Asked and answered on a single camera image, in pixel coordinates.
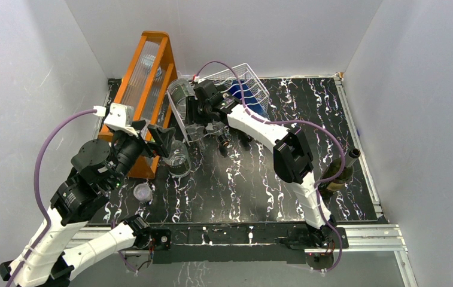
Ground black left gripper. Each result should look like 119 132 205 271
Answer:
107 119 175 190

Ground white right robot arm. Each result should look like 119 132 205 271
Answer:
186 80 333 248

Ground small clear plastic cup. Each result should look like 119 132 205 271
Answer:
133 183 153 204

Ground dark green wine bottle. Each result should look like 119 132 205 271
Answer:
239 132 253 148

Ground clear glass jar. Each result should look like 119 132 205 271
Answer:
163 139 191 178

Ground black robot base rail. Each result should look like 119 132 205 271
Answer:
115 221 350 266

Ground olive green wine bottle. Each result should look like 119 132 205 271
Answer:
318 148 361 200

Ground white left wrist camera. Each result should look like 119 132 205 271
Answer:
93 103 138 137

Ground clear tall open-neck bottle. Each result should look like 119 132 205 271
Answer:
186 124 206 145

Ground clear square whisky bottle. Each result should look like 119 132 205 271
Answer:
217 133 229 157

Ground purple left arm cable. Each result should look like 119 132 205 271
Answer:
4 109 106 287

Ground orange wooden shelf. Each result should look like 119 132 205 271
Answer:
99 31 180 180

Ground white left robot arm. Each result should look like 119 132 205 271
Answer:
0 125 175 286

